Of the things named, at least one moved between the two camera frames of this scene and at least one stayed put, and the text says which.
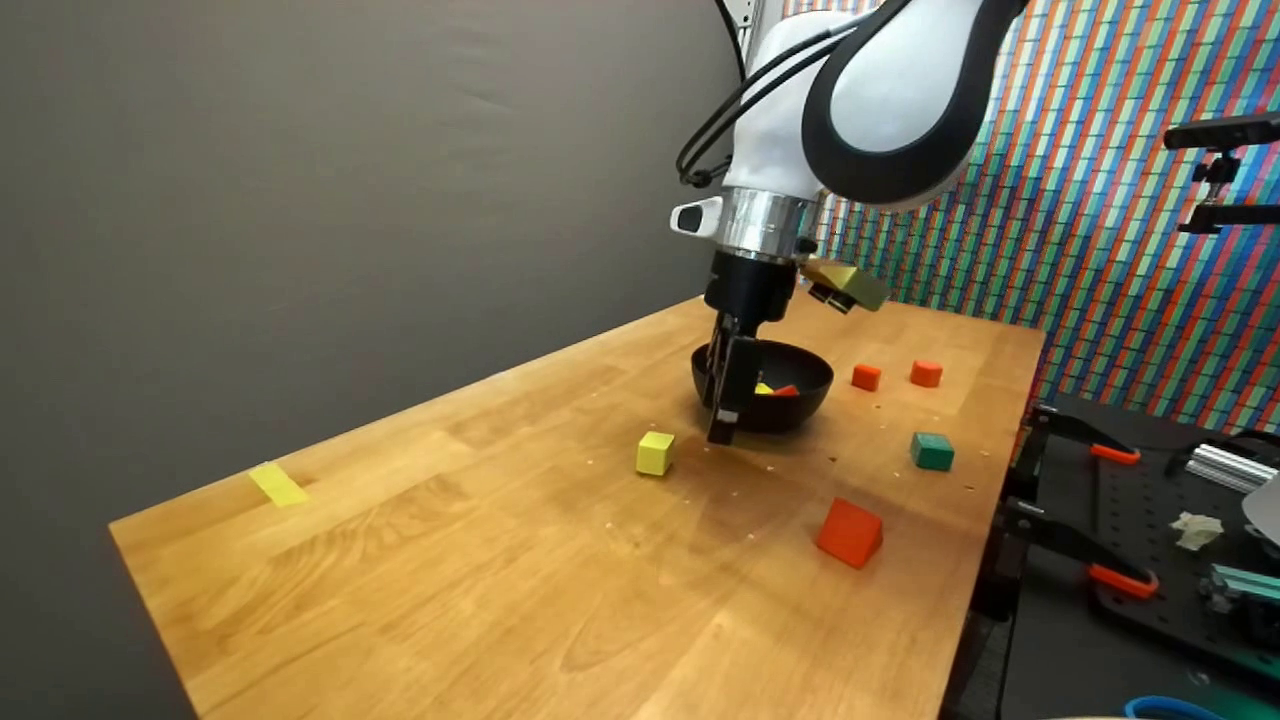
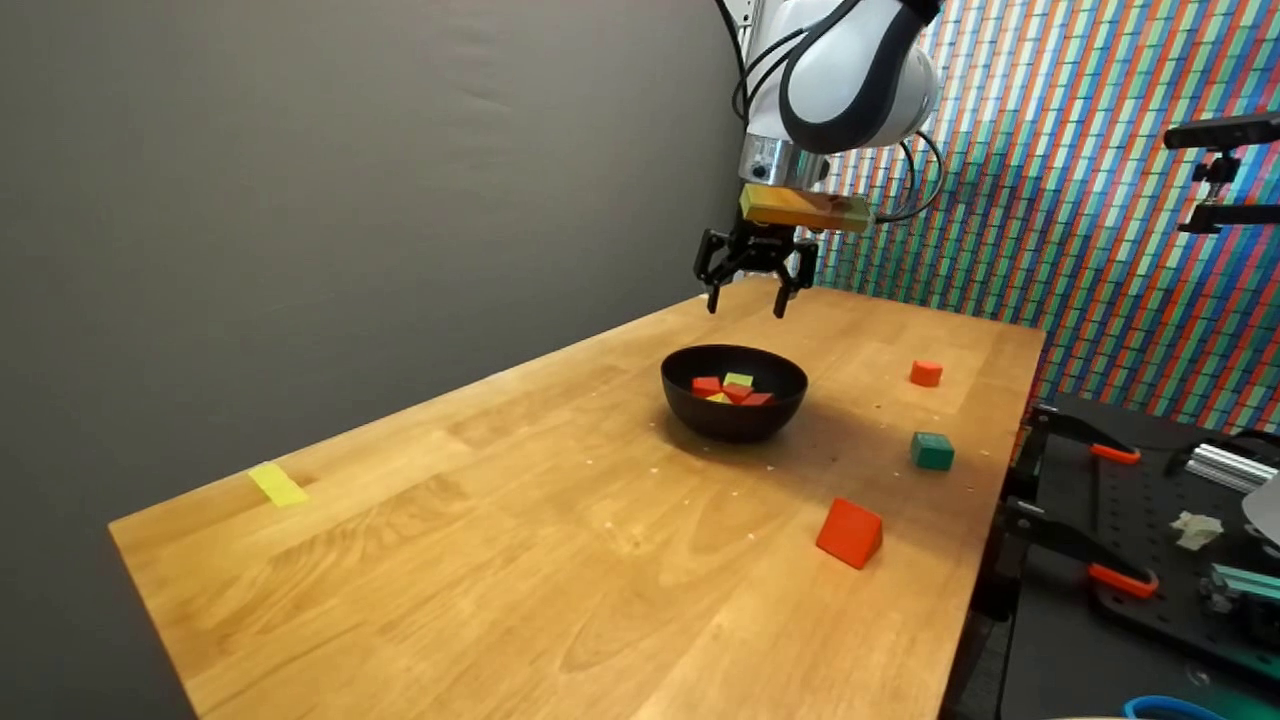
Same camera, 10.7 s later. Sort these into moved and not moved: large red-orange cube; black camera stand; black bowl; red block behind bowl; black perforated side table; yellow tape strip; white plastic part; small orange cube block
Moved: black bowl; small orange cube block
Not moved: black perforated side table; yellow tape strip; red block behind bowl; white plastic part; black camera stand; large red-orange cube
